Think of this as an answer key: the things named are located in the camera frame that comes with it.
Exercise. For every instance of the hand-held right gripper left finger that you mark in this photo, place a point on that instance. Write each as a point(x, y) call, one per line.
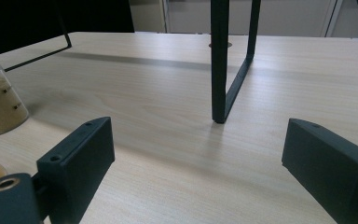
point(74, 168)

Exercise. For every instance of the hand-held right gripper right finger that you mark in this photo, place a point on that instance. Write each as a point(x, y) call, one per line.
point(329, 174)

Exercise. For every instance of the glass jar with silver lid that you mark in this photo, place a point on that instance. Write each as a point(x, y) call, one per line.
point(0, 105)

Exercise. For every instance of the black shelf with metal legs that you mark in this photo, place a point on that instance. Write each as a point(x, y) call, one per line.
point(220, 62)

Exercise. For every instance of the black curtain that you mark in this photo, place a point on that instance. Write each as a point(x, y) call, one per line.
point(28, 18)

